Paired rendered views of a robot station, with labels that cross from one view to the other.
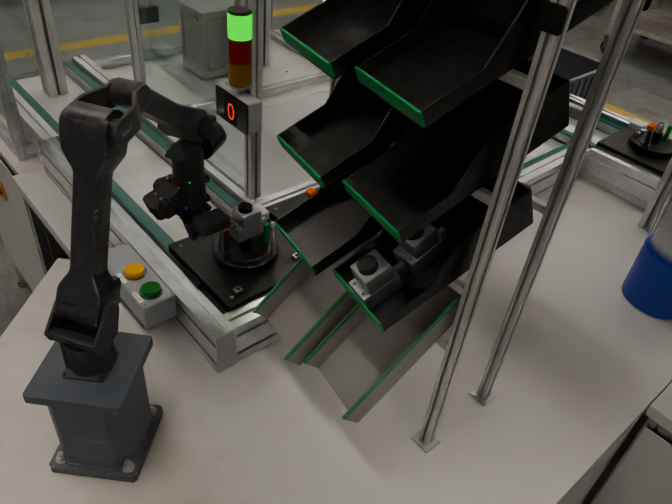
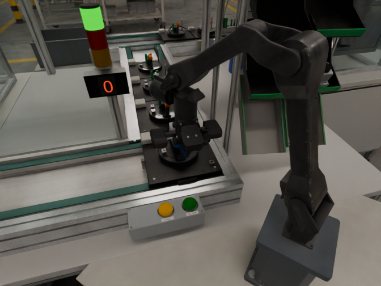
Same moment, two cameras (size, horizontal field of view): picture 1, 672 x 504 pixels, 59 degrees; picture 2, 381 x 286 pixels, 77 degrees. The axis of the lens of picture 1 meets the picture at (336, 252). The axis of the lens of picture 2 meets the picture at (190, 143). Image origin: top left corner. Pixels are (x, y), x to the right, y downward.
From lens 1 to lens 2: 1.00 m
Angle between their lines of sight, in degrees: 45
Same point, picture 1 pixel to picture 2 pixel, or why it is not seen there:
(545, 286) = (224, 88)
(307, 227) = (258, 87)
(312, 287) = (250, 123)
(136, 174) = (29, 194)
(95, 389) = (324, 230)
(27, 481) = not seen: outside the picture
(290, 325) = (258, 145)
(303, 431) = not seen: hidden behind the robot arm
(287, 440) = not seen: hidden behind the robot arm
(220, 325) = (232, 179)
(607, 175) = (177, 50)
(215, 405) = (262, 209)
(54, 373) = (308, 253)
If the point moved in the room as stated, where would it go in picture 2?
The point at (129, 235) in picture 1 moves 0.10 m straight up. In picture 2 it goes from (121, 205) to (113, 183)
